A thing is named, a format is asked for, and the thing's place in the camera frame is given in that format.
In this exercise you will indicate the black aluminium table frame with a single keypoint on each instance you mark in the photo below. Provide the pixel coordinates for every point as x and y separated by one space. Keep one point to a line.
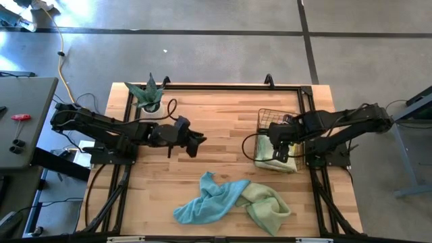
236 86

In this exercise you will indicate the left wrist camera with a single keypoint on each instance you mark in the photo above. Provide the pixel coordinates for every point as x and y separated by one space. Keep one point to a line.
182 123

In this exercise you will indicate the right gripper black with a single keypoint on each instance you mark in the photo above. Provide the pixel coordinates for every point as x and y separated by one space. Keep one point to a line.
280 133

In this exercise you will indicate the blue microfiber towel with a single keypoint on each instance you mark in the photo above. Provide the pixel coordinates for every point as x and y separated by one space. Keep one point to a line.
209 202

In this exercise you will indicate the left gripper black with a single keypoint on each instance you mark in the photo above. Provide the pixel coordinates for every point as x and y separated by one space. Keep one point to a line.
165 135

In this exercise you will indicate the artificial green succulent plant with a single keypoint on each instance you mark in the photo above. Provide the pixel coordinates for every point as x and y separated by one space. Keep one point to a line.
146 94

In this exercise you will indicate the pale green microfiber towel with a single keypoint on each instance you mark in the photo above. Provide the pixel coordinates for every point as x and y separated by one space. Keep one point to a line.
266 209
266 155

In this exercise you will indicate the grey side table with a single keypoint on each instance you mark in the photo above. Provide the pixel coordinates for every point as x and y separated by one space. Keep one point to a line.
27 111

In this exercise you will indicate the silver frame bracket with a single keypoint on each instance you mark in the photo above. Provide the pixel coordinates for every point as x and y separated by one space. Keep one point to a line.
126 239
314 240

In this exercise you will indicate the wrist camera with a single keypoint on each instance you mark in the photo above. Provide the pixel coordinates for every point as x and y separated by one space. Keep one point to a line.
182 123
287 119

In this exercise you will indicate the black flat bar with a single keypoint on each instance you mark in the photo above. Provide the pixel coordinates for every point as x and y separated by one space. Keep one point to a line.
60 163

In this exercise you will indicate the grey metal stand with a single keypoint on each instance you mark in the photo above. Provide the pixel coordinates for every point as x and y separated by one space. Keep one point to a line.
410 168

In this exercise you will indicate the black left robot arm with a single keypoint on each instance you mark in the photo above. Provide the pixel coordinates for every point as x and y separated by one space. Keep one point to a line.
101 125

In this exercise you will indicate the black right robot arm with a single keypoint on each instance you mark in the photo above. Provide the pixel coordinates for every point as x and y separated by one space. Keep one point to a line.
354 121

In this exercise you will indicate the yellow microfiber towel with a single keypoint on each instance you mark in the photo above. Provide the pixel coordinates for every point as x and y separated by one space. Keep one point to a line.
298 155

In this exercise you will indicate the black cylinder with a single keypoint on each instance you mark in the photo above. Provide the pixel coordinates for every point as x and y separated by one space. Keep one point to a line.
15 150
19 143

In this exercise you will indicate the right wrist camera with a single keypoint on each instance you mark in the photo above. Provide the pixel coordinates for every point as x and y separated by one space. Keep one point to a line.
287 119

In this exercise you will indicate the white plant pot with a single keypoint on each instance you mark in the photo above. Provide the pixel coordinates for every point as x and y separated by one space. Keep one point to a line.
153 113

